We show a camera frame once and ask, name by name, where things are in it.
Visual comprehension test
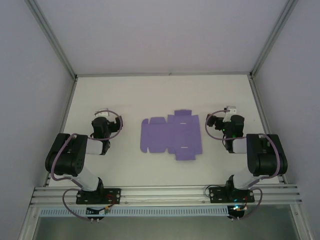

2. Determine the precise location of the purple paper box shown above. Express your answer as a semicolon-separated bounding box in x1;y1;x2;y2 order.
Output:
139;109;203;162

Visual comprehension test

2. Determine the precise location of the grey metal lower panel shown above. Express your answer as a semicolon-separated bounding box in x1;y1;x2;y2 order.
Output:
17;204;320;240

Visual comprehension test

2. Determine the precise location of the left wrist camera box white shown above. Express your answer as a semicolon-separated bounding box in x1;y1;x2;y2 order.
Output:
95;108;111;118

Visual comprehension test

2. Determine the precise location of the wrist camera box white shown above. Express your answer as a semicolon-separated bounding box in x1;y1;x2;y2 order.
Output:
223;105;237;123
95;108;111;118

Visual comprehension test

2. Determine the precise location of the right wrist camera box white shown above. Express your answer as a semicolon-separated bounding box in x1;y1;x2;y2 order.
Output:
223;105;237;123

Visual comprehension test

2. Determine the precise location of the aluminium frame crossbar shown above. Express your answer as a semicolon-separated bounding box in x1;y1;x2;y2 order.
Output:
75;71;252;78

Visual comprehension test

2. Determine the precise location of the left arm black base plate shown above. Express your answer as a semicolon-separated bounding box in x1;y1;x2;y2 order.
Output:
75;187;122;205

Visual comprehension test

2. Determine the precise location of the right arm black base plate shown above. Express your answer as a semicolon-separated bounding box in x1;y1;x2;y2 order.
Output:
208;186;256;204

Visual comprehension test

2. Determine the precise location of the aluminium mounting rail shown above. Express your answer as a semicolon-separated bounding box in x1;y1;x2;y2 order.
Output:
29;184;303;206

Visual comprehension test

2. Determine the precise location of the slotted white cable duct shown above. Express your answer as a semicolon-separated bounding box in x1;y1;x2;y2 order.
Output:
39;206;230;217

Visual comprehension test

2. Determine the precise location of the aluminium frame post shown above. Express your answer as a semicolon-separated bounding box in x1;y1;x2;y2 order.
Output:
24;0;78;80
249;0;298;79

